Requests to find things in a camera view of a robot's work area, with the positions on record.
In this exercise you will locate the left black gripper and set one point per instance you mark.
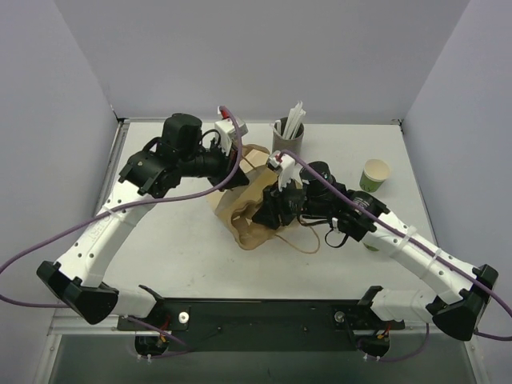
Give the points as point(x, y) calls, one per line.
point(223, 169)

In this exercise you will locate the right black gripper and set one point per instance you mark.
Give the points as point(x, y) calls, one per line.
point(281, 204)

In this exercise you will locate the brown paper bag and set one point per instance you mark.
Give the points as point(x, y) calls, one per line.
point(235, 208)

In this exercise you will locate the green paper coffee cup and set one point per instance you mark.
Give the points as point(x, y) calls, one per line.
point(370, 247)

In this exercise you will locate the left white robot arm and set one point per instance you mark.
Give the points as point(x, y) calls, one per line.
point(77, 277)

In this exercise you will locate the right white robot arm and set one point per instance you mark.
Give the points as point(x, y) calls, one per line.
point(459, 292)

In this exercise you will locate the grey straw holder cup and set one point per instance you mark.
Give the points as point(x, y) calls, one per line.
point(281, 142)

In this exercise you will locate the white wrapped straw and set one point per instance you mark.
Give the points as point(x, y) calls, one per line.
point(294, 120)

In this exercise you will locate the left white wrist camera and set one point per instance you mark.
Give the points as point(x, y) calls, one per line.
point(228, 134)

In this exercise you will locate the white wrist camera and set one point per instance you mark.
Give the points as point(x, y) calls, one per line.
point(283, 164)
point(228, 134)

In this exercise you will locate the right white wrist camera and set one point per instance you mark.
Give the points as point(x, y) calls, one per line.
point(283, 164)

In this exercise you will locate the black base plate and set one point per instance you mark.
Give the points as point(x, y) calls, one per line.
point(267, 325)

